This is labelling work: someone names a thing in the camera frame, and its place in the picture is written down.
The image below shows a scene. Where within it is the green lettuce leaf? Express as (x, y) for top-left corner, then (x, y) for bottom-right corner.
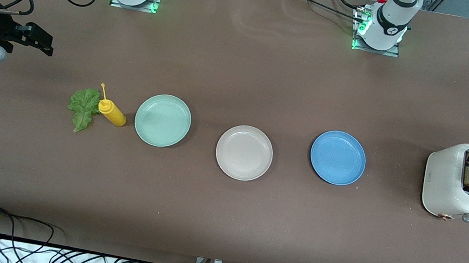
(64, 85), (104, 136)

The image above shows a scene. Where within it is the blue plate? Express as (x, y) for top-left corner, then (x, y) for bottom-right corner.
(306, 127), (371, 189)

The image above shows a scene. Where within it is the mint green plate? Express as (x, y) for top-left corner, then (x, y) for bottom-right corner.
(131, 90), (195, 151)

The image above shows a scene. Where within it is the beige plate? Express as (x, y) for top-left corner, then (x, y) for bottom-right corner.
(212, 121), (277, 185)

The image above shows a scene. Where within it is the white toaster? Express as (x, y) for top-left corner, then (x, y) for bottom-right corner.
(418, 138), (469, 224)

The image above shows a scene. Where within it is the yellow mustard squeeze bottle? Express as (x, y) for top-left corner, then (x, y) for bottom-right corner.
(95, 83), (132, 128)

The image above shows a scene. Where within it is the black base power cable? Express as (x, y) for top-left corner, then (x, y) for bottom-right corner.
(275, 0), (371, 25)

